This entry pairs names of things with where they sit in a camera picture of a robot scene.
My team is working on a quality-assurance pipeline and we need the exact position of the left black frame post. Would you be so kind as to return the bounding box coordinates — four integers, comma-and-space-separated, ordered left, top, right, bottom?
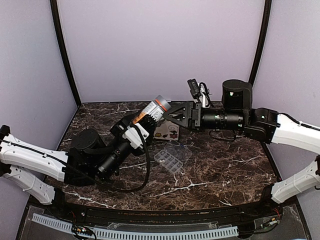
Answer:
49, 0, 82, 108

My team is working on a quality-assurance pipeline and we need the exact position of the black front table rail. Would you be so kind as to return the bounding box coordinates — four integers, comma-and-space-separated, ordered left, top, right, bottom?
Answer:
45, 201, 284, 225

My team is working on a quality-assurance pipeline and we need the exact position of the white slotted cable duct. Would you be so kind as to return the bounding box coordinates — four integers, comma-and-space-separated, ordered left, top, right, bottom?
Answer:
31, 213, 239, 240

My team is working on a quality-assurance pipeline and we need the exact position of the square floral ceramic plate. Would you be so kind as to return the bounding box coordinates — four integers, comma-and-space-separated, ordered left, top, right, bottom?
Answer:
153, 121, 180, 141

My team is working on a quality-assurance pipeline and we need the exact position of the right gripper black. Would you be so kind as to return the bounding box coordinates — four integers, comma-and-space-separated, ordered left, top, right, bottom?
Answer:
163, 100, 245, 133

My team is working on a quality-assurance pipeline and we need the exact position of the orange pill bottle grey cap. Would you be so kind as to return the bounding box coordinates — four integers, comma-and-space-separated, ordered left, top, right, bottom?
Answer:
132, 99, 166, 124

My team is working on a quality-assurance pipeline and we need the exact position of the clear plastic pill organizer box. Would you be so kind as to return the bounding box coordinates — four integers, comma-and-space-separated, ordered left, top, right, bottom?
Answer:
154, 140, 193, 174

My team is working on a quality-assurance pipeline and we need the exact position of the black frame post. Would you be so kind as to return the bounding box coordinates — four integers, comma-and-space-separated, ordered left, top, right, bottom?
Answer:
49, 0, 82, 108
248, 0, 273, 86

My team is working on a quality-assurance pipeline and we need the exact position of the right black frame post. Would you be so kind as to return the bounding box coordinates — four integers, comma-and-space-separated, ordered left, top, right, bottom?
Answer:
248, 0, 273, 86

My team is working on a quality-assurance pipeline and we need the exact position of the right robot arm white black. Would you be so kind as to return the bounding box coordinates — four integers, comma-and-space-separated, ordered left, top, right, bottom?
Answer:
163, 79, 320, 217

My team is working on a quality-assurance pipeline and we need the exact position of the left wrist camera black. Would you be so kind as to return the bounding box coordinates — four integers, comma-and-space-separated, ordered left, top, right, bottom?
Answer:
122, 123, 150, 149

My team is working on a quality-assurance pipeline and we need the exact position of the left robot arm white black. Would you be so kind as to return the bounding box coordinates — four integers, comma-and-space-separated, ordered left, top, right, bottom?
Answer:
0, 113, 160, 218

